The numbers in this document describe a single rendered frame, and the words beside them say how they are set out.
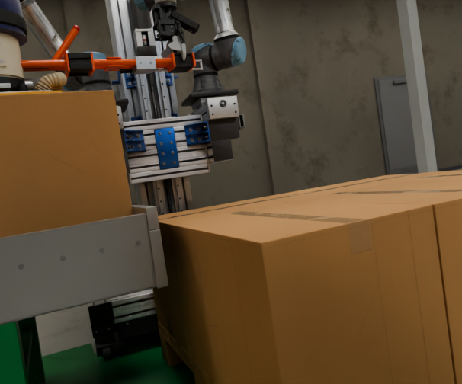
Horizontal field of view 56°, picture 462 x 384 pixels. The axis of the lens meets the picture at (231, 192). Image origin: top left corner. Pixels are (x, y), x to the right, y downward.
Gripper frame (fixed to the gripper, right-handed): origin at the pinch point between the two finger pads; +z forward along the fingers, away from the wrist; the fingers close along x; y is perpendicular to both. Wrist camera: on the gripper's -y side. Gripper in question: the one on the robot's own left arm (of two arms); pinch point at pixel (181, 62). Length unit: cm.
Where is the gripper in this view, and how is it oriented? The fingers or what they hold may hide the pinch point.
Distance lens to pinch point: 164.3
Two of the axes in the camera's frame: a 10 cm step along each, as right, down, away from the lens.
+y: -8.8, 1.6, -4.4
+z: 1.5, 9.9, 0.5
